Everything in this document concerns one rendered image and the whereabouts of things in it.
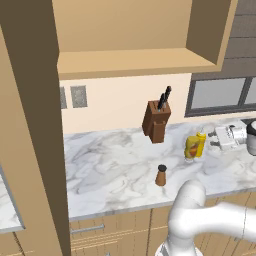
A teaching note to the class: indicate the brown wooden knife block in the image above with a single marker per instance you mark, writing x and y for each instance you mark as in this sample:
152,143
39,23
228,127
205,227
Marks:
156,121

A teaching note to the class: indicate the grey-framed window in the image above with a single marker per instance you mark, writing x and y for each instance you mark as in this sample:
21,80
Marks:
220,95

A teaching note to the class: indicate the brown shaker with black top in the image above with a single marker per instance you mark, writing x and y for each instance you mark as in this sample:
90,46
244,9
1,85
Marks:
161,176

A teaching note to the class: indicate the grey wall outlet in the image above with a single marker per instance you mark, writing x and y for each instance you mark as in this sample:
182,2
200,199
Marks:
79,96
63,97

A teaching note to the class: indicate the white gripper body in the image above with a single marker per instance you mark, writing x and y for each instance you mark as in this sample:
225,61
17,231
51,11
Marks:
225,137

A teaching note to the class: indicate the wooden base cabinet door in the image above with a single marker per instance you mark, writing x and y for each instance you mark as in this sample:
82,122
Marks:
159,230

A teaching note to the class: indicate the yellow condiment bottle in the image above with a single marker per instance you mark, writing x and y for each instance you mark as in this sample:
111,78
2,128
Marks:
195,145

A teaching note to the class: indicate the wooden drawer front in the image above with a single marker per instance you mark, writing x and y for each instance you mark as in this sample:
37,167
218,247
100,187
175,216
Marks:
110,240

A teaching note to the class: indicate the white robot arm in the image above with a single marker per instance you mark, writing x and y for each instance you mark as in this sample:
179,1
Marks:
216,218

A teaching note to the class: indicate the open wooden wall cabinet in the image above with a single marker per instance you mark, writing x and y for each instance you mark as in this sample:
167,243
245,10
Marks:
133,60

